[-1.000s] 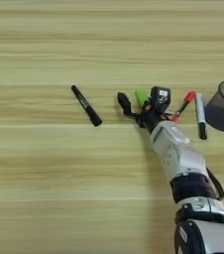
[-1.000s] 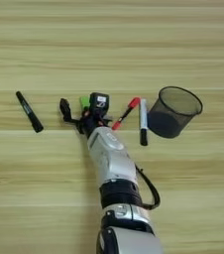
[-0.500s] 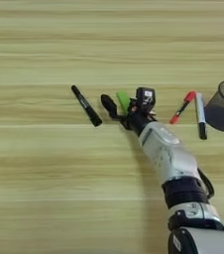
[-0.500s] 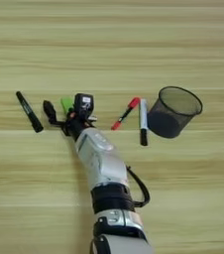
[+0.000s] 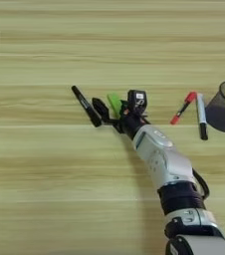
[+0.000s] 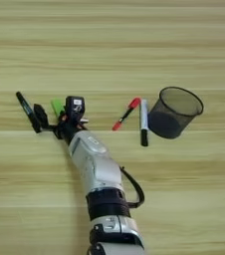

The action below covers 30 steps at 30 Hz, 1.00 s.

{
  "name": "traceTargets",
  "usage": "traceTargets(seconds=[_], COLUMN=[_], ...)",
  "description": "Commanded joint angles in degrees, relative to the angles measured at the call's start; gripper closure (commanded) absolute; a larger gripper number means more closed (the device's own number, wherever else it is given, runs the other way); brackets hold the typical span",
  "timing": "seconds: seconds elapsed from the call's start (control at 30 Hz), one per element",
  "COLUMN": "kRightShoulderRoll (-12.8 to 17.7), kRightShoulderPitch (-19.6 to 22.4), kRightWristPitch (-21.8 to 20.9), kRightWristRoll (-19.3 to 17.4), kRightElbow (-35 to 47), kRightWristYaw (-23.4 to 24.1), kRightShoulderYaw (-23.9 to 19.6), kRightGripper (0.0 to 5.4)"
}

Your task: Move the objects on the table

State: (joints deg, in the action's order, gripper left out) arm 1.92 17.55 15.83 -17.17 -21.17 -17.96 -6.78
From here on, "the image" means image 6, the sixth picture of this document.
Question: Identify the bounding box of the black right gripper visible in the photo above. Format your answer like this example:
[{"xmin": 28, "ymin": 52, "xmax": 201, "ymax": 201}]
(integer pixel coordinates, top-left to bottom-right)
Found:
[{"xmin": 33, "ymin": 103, "xmax": 90, "ymax": 145}]

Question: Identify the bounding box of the green eraser block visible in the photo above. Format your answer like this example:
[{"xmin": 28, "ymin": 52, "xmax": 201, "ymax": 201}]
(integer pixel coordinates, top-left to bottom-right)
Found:
[{"xmin": 50, "ymin": 98, "xmax": 67, "ymax": 120}]

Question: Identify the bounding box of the black marker pen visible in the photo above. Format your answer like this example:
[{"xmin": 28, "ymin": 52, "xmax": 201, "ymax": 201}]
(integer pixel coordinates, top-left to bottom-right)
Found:
[{"xmin": 15, "ymin": 91, "xmax": 43, "ymax": 134}]

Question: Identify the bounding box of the red and black pen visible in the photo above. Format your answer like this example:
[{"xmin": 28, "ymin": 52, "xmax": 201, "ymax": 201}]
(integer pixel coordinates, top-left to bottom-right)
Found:
[{"xmin": 112, "ymin": 96, "xmax": 142, "ymax": 132}]

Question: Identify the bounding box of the white marker with black cap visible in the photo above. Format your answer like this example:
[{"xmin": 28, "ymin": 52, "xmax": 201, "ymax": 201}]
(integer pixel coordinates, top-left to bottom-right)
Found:
[{"xmin": 139, "ymin": 98, "xmax": 150, "ymax": 147}]

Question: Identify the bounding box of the black box with white label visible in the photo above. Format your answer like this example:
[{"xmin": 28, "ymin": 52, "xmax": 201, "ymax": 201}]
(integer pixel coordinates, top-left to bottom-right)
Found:
[{"xmin": 64, "ymin": 95, "xmax": 86, "ymax": 123}]

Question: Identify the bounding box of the black mesh pen cup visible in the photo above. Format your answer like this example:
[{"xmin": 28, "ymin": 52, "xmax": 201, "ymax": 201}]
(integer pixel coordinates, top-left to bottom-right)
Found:
[{"xmin": 146, "ymin": 86, "xmax": 205, "ymax": 140}]

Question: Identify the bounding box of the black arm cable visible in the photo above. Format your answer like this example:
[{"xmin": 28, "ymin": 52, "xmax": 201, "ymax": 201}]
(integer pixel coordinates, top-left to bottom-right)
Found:
[{"xmin": 118, "ymin": 165, "xmax": 146, "ymax": 210}]

